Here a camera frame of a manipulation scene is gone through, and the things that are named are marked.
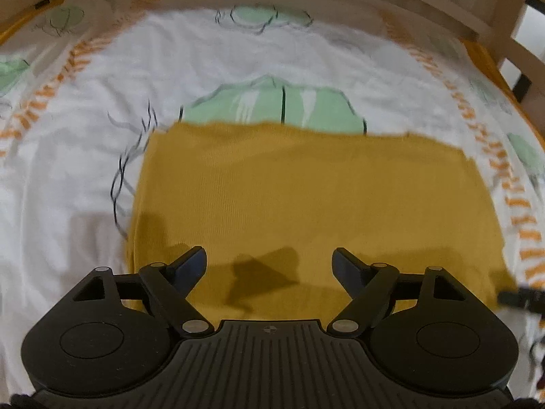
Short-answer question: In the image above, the mustard yellow knitted garment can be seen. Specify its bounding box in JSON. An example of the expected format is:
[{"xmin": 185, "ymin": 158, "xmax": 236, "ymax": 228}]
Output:
[{"xmin": 126, "ymin": 124, "xmax": 515, "ymax": 322}]

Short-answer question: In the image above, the white patterned bed sheet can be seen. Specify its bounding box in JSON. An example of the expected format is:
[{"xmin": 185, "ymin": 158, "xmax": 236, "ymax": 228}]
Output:
[{"xmin": 1, "ymin": 16, "xmax": 544, "ymax": 396}]

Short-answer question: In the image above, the orange mattress cover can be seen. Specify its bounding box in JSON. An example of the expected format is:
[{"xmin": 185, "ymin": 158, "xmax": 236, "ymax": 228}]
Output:
[{"xmin": 460, "ymin": 38, "xmax": 545, "ymax": 150}]

